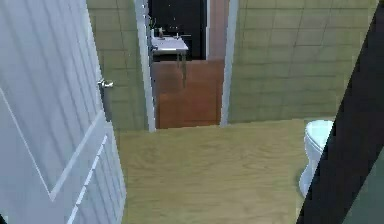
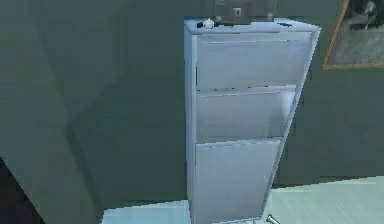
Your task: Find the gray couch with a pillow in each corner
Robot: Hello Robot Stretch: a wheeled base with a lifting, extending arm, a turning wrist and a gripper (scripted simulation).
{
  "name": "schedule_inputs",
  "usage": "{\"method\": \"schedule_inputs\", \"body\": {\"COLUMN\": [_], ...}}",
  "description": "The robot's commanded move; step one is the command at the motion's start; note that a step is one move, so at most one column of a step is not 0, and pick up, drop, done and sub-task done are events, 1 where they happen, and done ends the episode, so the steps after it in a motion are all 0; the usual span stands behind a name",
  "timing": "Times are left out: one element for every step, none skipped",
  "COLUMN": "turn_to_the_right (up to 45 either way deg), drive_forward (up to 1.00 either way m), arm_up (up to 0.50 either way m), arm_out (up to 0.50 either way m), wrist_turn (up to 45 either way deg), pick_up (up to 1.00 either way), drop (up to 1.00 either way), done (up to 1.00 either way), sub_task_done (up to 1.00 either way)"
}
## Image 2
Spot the white chest of drawers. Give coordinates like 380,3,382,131
183,17,322,224

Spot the grey box with switch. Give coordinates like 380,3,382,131
214,0,278,24

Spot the gold framed wall picture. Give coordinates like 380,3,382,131
321,0,384,71

